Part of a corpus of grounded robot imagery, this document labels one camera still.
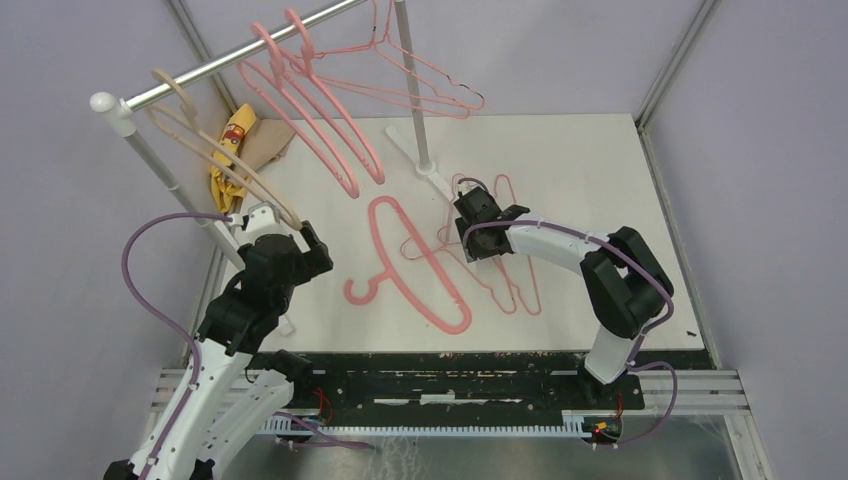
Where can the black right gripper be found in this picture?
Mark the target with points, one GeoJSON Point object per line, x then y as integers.
{"type": "Point", "coordinates": [473, 250]}

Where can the grey right rack post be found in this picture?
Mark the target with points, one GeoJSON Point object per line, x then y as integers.
{"type": "Point", "coordinates": [413, 87]}

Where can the white slotted cable duct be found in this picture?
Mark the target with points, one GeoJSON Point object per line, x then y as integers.
{"type": "Point", "coordinates": [572, 427]}

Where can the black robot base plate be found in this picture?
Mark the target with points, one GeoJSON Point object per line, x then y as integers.
{"type": "Point", "coordinates": [451, 389]}

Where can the silver horizontal rack rail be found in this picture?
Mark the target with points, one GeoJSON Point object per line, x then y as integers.
{"type": "Point", "coordinates": [235, 55]}

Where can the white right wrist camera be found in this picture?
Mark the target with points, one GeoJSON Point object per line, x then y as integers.
{"type": "Point", "coordinates": [460, 191]}

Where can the pink plastic hanger lowest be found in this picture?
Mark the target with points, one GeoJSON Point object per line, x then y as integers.
{"type": "Point", "coordinates": [408, 266]}

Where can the beige cloth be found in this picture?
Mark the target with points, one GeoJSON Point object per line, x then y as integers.
{"type": "Point", "coordinates": [258, 142]}

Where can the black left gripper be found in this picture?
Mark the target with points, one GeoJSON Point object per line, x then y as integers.
{"type": "Point", "coordinates": [316, 259]}

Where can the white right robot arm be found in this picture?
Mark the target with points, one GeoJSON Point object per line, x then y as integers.
{"type": "Point", "coordinates": [627, 288]}

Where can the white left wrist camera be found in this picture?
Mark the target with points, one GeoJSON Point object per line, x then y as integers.
{"type": "Point", "coordinates": [261, 219]}

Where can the white left rack post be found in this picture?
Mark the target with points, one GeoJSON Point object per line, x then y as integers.
{"type": "Point", "coordinates": [117, 114]}

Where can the pink plastic hanger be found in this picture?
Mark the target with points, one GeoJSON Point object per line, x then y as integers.
{"type": "Point", "coordinates": [369, 158]}
{"type": "Point", "coordinates": [257, 79]}

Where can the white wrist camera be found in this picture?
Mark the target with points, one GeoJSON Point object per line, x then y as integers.
{"type": "Point", "coordinates": [460, 191]}
{"type": "Point", "coordinates": [261, 219]}

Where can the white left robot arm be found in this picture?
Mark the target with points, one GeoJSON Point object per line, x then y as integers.
{"type": "Point", "coordinates": [192, 440]}

